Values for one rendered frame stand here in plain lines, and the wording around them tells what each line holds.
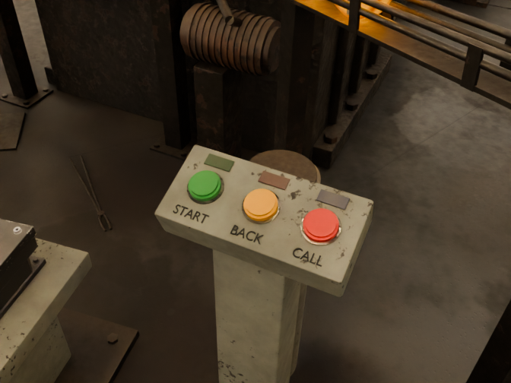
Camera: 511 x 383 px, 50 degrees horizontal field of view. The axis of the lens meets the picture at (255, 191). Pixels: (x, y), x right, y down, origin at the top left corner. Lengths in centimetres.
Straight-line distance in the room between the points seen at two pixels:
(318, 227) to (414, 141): 125
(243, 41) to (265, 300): 67
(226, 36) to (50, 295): 64
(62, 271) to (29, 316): 10
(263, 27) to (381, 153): 70
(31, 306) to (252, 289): 42
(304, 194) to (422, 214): 95
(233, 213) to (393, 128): 129
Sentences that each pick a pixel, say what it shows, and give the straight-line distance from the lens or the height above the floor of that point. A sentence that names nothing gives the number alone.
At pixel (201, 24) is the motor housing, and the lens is 127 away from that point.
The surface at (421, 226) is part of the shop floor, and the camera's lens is 154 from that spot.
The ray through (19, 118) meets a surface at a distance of 197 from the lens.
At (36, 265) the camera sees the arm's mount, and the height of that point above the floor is 31.
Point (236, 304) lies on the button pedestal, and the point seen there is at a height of 44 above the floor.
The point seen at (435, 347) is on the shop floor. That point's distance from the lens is 131.
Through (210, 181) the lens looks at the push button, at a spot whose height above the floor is 61.
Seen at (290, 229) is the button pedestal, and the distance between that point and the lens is 63.
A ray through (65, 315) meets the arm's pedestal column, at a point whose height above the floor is 2.
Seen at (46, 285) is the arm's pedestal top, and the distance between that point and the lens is 101.
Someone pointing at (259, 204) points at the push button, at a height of 61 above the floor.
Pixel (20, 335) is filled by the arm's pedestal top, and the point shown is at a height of 30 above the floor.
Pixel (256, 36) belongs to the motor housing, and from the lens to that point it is 121.
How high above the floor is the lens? 104
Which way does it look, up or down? 42 degrees down
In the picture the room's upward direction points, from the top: 2 degrees clockwise
